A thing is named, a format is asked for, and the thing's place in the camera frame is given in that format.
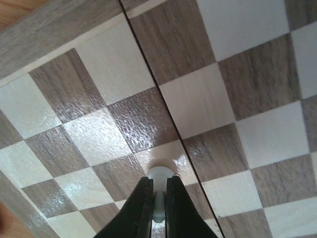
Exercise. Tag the white chess pawn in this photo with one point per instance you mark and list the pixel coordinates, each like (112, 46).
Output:
(159, 175)

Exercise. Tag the wooden chess board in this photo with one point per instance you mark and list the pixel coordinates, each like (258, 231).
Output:
(94, 93)

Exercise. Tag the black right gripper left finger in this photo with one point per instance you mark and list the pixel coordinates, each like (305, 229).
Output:
(134, 220)

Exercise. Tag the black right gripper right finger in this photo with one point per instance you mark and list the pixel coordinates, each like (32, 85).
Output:
(182, 219)

